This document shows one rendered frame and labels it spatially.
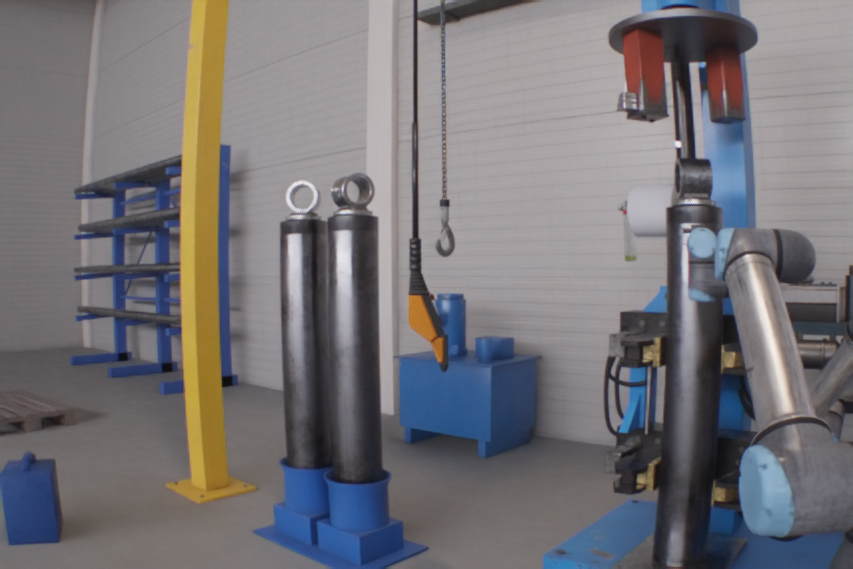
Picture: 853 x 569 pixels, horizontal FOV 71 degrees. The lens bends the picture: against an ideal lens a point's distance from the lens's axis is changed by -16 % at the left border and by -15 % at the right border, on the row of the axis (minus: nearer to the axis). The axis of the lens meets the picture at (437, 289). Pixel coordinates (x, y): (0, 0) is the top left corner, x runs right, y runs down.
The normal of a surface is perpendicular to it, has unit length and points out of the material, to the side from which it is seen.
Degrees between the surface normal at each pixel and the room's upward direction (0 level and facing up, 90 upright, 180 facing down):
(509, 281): 90
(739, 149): 90
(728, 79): 90
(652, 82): 90
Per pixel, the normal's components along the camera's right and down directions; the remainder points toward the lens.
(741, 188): -0.64, 0.03
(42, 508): 0.44, 0.03
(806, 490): -0.19, -0.28
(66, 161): 0.77, 0.01
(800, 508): -0.19, 0.15
